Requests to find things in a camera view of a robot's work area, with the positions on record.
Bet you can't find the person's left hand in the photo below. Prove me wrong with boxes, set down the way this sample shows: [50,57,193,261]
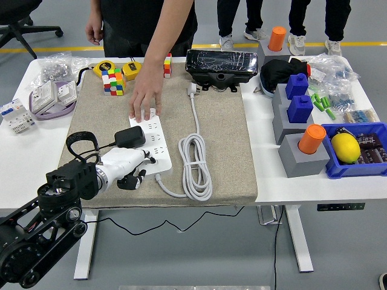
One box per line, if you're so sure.
[129,63,164,123]

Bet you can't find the person's right hand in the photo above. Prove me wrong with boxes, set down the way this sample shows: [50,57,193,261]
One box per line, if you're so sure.
[85,14,105,44]

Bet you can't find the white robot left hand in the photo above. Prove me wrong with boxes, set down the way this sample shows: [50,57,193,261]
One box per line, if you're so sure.
[97,147,158,191]

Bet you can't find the black power adapter plug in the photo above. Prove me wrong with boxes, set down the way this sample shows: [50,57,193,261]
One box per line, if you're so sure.
[114,126,146,149]

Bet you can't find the multicoloured puzzle cube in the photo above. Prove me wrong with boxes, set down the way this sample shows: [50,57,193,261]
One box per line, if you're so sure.
[101,68,126,96]
[163,53,172,79]

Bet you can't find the white power strip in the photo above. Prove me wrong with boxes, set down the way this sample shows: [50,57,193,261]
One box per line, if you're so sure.
[129,111,173,176]

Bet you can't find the thin black adapter cord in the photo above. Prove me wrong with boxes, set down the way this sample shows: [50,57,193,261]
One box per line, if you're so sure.
[83,140,245,236]

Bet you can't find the small yellow tape measure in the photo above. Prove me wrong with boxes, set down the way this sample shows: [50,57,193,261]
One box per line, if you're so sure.
[122,61,141,82]

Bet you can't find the small clear plastic bag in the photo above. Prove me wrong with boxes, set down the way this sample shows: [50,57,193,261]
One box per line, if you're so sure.
[71,56,93,73]

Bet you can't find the large yellow tape measure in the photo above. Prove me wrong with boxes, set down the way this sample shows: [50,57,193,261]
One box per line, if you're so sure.
[74,60,117,90]

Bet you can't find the person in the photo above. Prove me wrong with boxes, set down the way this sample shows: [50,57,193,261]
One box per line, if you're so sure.
[287,0,352,57]
[85,0,199,123]
[216,0,268,51]

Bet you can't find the clear bag of screws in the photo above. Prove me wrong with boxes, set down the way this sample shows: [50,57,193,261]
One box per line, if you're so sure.
[29,51,74,90]

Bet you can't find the black film-wrapped device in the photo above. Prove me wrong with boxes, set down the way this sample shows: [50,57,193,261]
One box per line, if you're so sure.
[184,49,259,93]

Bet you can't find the lilac oval tray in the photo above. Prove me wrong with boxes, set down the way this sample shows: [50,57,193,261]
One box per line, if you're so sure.
[28,80,77,121]

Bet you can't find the black office chair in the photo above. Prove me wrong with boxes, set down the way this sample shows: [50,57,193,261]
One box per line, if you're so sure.
[0,0,63,60]

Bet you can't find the grey-brown mat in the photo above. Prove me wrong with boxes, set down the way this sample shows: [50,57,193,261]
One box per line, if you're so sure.
[59,62,258,209]

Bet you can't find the white table leg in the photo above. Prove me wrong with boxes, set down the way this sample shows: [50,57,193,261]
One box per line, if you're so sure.
[73,208,100,280]
[285,205,314,273]

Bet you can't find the white circuit breaker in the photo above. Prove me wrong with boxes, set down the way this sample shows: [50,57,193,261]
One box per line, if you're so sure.
[0,98,36,135]

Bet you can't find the white blue-rimmed object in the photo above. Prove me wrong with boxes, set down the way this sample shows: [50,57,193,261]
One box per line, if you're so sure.
[259,77,278,99]

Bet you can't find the grey block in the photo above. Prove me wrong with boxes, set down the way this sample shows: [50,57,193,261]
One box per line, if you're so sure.
[272,104,315,145]
[257,39,291,66]
[271,83,293,114]
[278,132,331,178]

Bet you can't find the black cloth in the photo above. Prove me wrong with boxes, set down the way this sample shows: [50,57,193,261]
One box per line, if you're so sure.
[259,58,309,93]

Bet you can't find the orange cylinder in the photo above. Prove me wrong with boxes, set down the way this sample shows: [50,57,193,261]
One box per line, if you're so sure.
[268,26,287,52]
[298,123,327,155]

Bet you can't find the blue block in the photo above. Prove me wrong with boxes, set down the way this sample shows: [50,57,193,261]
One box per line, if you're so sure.
[285,72,310,100]
[286,94,314,124]

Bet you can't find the grey box under table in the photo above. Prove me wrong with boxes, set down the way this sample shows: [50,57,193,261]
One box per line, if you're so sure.
[256,205,284,226]

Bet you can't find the large clear bag blue parts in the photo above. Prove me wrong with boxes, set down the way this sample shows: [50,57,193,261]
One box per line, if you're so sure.
[307,53,362,91]

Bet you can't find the small clear bag blue parts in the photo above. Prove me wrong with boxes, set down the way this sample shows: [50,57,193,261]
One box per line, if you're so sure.
[328,90,356,111]

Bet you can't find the yellow lemon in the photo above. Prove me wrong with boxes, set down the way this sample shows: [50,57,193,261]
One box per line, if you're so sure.
[330,133,361,164]

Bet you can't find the clear bag of resistors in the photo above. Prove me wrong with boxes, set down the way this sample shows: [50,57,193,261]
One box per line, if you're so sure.
[343,108,379,124]

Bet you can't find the blue plastic bin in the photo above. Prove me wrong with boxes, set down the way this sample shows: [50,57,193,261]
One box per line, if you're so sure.
[320,121,387,179]

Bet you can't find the black table control panel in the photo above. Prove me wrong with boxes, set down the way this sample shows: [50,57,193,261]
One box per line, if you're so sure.
[316,202,366,211]

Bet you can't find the dark brown capacitor pack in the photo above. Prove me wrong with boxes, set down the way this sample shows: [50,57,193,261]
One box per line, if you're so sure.
[356,132,387,164]

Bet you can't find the white power strip cable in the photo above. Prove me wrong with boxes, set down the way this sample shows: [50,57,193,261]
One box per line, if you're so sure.
[154,82,213,202]

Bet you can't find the small white wall socket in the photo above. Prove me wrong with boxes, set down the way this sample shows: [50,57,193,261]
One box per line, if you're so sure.
[55,80,77,106]

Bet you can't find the large white wall socket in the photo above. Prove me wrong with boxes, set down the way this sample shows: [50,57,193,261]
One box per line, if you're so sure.
[31,80,58,115]

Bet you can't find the black floor cable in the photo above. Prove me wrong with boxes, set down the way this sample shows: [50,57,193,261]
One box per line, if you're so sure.
[273,205,285,290]

